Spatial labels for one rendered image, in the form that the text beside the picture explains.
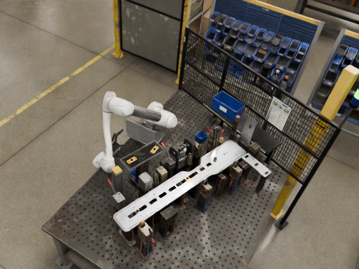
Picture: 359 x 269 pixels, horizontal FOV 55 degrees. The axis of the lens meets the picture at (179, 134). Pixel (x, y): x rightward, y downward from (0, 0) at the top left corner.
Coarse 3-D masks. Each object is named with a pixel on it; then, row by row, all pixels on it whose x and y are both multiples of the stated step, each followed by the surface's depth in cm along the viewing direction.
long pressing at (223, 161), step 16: (224, 144) 331; (208, 160) 315; (224, 160) 317; (176, 176) 299; (208, 176) 303; (160, 192) 286; (176, 192) 287; (128, 208) 272; (160, 208) 276; (128, 224) 263
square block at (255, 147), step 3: (252, 144) 326; (255, 144) 326; (249, 147) 326; (252, 147) 323; (255, 147) 323; (258, 147) 324; (249, 150) 328; (252, 150) 325; (255, 150) 322; (258, 150) 327; (249, 153) 330; (252, 153) 327; (255, 153) 328; (246, 156) 336; (255, 156) 334
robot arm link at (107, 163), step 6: (108, 114) 308; (108, 120) 311; (108, 126) 313; (108, 132) 312; (108, 138) 310; (108, 144) 309; (108, 150) 308; (108, 156) 308; (102, 162) 310; (108, 162) 308; (114, 162) 313; (102, 168) 312; (108, 168) 305
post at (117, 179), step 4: (112, 172) 279; (120, 172) 278; (112, 176) 283; (116, 176) 277; (120, 176) 281; (116, 180) 281; (120, 180) 285; (116, 184) 286; (120, 184) 290; (116, 188) 290; (120, 188) 294; (116, 192) 294; (120, 192) 298
